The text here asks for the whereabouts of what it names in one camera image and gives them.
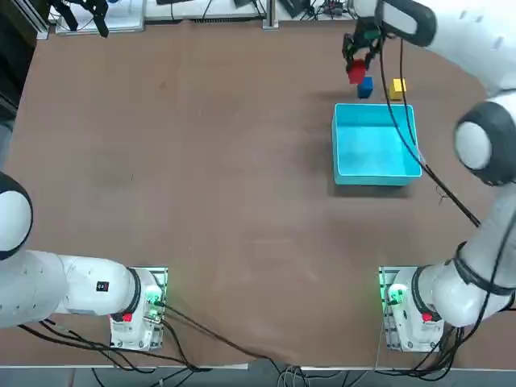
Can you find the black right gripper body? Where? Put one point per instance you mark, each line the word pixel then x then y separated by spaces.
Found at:
pixel 369 26

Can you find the red cube block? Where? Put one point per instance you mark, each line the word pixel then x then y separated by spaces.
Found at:
pixel 356 74

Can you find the blue cube block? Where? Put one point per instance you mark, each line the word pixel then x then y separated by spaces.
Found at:
pixel 364 89

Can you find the yellow cube block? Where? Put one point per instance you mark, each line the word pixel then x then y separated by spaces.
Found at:
pixel 397 90

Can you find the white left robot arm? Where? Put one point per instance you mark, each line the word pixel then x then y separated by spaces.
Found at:
pixel 80 286

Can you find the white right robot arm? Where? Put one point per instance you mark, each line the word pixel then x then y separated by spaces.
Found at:
pixel 463 40

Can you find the cyan plastic box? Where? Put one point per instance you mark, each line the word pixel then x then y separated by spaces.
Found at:
pixel 371 149

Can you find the white board with paper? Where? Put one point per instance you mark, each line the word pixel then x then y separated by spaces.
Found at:
pixel 129 18

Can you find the black electronic device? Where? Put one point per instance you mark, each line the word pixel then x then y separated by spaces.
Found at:
pixel 294 8

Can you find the small black device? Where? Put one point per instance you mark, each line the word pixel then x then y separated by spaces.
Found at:
pixel 169 2

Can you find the aluminium profile rail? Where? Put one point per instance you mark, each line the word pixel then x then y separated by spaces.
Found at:
pixel 38 20

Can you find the aluminium profile post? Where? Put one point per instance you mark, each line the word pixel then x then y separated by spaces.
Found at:
pixel 271 16

